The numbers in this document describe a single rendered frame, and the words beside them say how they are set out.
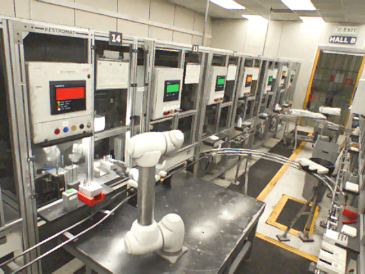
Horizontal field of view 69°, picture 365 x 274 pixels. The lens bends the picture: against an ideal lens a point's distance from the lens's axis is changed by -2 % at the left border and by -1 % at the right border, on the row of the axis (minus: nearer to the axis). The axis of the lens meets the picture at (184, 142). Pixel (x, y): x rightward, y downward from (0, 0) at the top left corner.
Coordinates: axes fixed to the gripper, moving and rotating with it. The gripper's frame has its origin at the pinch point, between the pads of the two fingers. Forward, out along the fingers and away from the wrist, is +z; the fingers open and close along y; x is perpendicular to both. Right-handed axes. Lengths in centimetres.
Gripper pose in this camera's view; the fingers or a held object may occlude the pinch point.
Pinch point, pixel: (113, 165)
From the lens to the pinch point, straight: 225.2
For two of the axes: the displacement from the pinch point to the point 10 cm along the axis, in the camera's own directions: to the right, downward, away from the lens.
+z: -8.4, -2.6, 4.7
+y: 1.1, -9.4, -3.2
